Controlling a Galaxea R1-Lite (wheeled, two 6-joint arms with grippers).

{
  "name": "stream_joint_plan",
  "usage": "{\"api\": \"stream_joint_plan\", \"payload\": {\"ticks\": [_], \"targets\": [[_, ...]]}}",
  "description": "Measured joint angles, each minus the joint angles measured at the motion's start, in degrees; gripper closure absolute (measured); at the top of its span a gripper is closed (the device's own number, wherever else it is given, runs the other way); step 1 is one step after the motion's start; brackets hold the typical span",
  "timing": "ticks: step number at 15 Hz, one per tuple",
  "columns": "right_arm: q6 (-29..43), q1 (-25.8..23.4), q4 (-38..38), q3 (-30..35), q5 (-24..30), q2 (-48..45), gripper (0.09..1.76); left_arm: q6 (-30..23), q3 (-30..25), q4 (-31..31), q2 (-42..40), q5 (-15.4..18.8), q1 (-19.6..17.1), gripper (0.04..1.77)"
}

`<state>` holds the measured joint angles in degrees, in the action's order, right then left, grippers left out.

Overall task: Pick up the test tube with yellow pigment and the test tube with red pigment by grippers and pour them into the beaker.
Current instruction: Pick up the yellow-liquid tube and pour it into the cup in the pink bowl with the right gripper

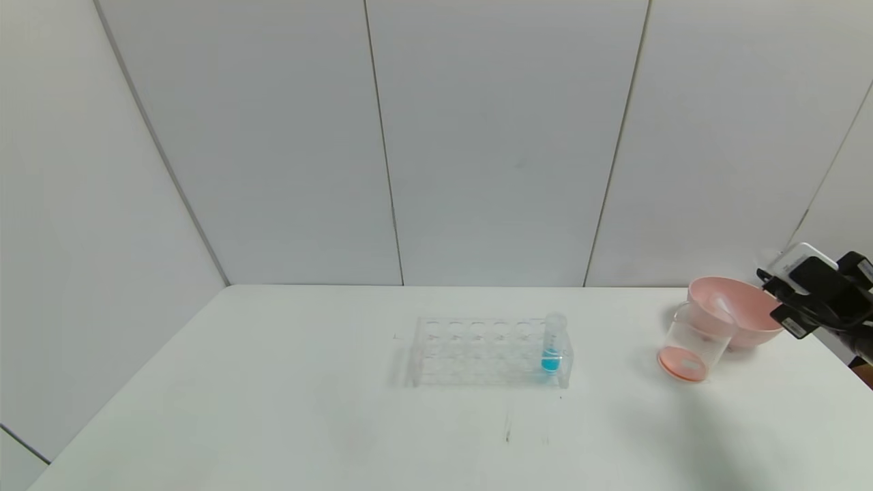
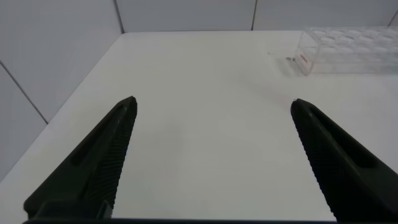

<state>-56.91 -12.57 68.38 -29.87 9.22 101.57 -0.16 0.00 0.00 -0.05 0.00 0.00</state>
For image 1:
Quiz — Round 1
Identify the pink plastic bowl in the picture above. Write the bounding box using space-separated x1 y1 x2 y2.
687 276 791 353

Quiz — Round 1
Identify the clear acrylic test tube rack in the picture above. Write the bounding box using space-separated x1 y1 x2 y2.
408 315 574 390

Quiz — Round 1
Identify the clear glass beaker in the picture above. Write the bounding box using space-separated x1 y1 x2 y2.
656 300 738 383

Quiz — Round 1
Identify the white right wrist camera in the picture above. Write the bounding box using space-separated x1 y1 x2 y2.
757 241 840 295

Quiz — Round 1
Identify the blue pigment test tube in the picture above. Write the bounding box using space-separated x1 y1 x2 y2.
542 312 569 373

